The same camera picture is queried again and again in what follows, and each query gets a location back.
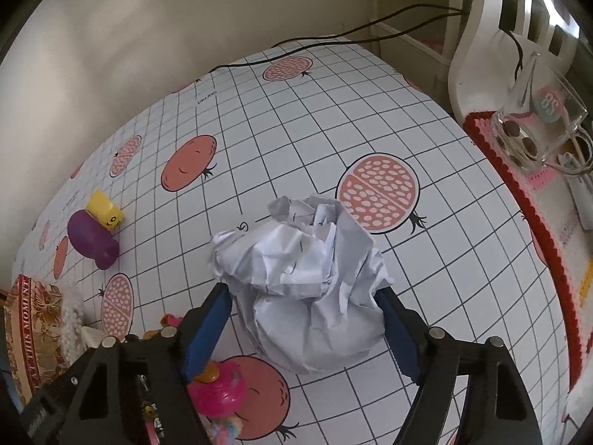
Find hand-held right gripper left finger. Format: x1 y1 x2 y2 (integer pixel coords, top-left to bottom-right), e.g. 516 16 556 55
60 282 235 445

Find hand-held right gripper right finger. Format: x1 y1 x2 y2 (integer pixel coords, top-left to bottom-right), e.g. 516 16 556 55
373 287 543 445

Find floral cardboard box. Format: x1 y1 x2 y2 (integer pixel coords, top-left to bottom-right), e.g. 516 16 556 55
2 273 86 411

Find white paper ball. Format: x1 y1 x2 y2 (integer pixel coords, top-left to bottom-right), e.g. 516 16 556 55
209 194 395 375

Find purple toy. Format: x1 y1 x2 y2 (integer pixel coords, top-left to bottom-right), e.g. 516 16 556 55
67 210 120 270

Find grid-patterned desktop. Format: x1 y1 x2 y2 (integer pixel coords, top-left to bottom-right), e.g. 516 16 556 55
11 37 584 445

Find pink spinning top toy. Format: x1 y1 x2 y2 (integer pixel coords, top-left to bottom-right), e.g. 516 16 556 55
188 359 248 415

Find pack of cotton swabs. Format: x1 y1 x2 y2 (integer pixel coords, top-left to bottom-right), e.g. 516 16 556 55
59 290 89 369

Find small clear plastic bottle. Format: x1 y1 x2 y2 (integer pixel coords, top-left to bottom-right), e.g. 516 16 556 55
81 327 109 349

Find red and pink crocheted mat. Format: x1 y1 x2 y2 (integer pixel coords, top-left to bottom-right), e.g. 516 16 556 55
463 111 593 409

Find glass mug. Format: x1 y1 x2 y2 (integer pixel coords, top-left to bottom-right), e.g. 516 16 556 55
492 51 593 177

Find white plastic laundry basket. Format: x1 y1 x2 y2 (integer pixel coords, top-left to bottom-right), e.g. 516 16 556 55
447 0 582 126

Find pastel plush rope toy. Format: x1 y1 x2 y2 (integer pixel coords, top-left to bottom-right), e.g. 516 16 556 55
206 415 244 443

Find black cable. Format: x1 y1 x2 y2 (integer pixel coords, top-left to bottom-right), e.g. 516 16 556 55
211 4 533 79

